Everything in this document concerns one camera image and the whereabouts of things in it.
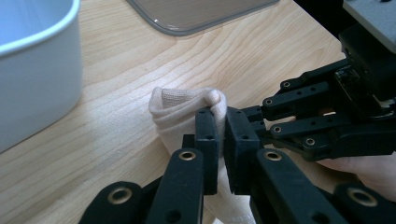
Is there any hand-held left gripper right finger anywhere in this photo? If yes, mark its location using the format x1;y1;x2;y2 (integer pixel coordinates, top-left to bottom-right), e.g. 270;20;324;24
223;106;348;224

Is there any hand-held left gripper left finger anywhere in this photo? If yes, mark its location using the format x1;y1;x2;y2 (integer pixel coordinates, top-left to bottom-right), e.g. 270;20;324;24
146;106;219;224

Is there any beige sock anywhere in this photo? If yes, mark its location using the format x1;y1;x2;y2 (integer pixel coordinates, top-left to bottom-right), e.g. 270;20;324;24
148;87;257;224

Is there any white divided storage box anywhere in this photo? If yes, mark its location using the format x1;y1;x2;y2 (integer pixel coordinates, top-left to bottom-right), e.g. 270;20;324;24
0;0;84;154

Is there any brown tray with grey rim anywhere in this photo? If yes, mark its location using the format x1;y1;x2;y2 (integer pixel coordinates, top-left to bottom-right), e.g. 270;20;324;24
125;0;281;37

